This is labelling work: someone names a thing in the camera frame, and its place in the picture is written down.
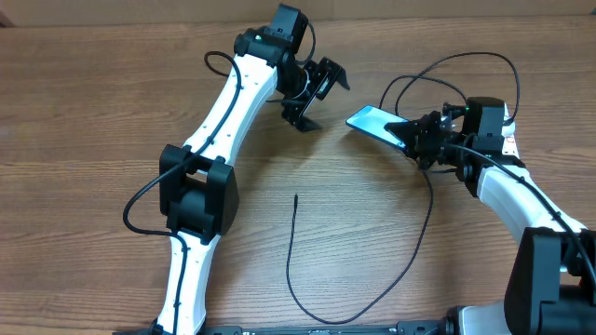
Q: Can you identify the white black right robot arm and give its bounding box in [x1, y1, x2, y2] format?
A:
[384, 97, 595, 334]

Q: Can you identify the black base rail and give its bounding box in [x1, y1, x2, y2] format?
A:
[111, 319, 448, 335]

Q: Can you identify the black charger cable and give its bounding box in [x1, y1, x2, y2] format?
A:
[285, 51, 522, 326]

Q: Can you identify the white power strip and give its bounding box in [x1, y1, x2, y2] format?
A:
[501, 104, 520, 158]

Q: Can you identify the blue Galaxy smartphone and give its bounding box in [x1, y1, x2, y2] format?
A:
[345, 105, 407, 152]

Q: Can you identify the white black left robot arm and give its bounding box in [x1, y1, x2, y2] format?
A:
[149, 5, 348, 334]

